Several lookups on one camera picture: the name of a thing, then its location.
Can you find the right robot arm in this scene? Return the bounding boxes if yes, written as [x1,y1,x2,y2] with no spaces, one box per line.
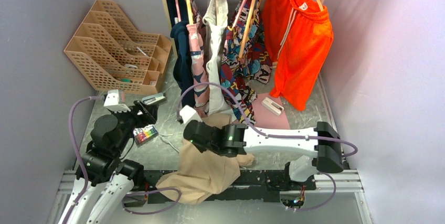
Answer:
[183,120,344,189]

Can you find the pink mat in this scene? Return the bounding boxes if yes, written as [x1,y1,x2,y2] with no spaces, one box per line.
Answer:
[252,93,290,130]

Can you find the navy blue shorts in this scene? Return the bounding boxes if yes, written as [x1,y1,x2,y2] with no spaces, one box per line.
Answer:
[166,0,194,93]

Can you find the grey stapler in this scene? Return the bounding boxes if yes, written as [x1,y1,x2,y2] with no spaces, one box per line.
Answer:
[141,92,166,105]

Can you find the white stapler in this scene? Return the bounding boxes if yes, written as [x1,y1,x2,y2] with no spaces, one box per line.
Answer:
[261,97,284,116]

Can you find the colourful cartoon print shorts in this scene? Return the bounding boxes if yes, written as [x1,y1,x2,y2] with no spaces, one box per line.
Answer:
[220,0,272,124]

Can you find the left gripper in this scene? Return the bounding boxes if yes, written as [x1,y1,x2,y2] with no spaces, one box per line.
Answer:
[109,98,158,154]

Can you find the orange shorts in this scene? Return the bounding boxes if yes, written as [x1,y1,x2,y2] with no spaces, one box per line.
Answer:
[261,0,333,111]

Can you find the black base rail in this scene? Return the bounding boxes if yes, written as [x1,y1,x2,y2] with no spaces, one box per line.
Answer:
[130,169,316,206]

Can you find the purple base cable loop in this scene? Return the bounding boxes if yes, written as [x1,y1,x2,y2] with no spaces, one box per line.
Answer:
[121,187,182,216]

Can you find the yellow hanger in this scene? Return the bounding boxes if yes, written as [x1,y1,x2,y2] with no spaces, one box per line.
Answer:
[185,0,194,25]

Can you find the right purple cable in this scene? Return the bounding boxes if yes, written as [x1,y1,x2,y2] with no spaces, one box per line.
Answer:
[176,82,359,212]

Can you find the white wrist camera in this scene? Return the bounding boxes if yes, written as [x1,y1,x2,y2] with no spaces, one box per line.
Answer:
[104,89,131,113]
[179,105,202,125]

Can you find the pink patterned shorts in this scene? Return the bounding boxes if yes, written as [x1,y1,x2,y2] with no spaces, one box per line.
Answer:
[187,0,210,117]

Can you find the beige shorts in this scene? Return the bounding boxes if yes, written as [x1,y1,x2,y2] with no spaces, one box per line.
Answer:
[155,113,255,206]

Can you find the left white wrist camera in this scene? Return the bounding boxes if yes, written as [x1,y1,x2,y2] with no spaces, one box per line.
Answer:
[104,89,131,113]

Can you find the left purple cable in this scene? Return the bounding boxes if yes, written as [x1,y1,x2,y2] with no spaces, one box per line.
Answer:
[61,95,105,224]

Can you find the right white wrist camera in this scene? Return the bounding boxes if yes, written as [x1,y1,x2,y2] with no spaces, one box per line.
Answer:
[179,105,202,125]

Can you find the white shorts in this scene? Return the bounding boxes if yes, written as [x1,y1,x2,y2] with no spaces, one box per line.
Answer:
[203,0,234,116]

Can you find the beige plastic file organizer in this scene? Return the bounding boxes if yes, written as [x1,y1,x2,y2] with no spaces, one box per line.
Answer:
[64,0,172,95]

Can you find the pack of coloured markers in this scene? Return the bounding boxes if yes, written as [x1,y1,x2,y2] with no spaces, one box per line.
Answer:
[133,125,158,146]

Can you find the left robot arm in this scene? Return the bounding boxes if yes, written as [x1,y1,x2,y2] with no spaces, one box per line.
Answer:
[59,101,158,223]

